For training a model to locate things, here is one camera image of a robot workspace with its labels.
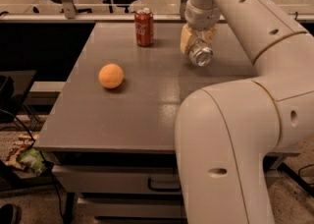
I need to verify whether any silver 7up can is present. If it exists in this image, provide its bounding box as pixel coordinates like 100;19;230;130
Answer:
188;40;213;67

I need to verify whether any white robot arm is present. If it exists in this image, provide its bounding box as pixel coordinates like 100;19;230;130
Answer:
175;0;314;224

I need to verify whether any brown snack bag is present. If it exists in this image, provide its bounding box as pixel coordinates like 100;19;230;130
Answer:
5;135;37;171

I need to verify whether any orange fruit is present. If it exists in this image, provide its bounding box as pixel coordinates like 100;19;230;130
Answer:
98;64;124;89

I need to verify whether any red coca-cola can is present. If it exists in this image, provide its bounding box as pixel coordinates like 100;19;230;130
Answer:
134;8;153;46

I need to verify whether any black drawer handle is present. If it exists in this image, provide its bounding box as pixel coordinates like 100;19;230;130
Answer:
147;178;181;193

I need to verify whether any green snack bag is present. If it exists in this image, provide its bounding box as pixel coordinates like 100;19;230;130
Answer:
17;148;48;175

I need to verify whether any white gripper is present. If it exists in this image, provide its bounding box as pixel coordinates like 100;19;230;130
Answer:
181;0;221;55

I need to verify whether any black cable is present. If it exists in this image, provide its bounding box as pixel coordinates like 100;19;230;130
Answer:
0;107;67;222

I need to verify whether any grey drawer cabinet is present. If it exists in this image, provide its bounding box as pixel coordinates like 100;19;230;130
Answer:
33;22;301;224

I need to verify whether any black side table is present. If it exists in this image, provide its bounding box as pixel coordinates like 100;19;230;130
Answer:
0;70;36;124

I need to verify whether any black shoe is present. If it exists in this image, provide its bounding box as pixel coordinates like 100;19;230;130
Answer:
0;203;19;224

